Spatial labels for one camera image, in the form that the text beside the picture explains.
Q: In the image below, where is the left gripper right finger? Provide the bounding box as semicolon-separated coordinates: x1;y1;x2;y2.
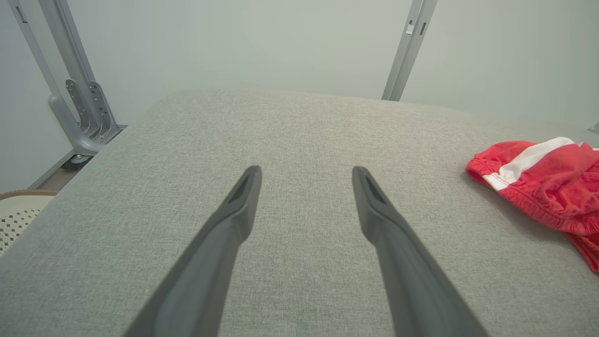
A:
352;166;489;337

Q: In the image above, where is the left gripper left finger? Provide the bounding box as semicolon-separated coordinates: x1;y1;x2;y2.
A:
123;165;263;337

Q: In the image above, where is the white perforated laundry basket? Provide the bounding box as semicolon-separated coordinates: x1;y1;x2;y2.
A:
0;190;59;256

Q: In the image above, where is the grey curved metal tube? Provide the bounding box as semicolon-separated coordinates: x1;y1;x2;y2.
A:
7;0;110;157

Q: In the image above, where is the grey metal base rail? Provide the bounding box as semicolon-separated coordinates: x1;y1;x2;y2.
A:
27;124;128;190

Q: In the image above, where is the grey double metal post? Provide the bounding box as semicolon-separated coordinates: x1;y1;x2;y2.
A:
381;0;438;102

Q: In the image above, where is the grey post with brackets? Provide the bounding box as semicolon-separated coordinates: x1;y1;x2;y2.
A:
37;0;121;143

